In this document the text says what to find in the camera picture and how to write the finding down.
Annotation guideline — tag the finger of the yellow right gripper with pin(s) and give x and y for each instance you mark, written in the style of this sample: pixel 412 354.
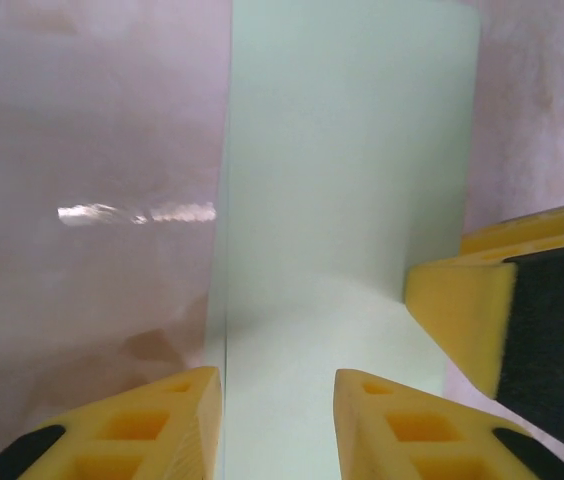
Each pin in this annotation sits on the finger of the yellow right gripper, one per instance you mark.
pixel 537 235
pixel 462 310

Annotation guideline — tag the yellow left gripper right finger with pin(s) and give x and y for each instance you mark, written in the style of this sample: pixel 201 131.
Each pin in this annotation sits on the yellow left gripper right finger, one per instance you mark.
pixel 362 440

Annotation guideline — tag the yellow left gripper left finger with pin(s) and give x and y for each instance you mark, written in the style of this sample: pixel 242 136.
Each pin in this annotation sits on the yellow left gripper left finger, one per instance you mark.
pixel 197 425

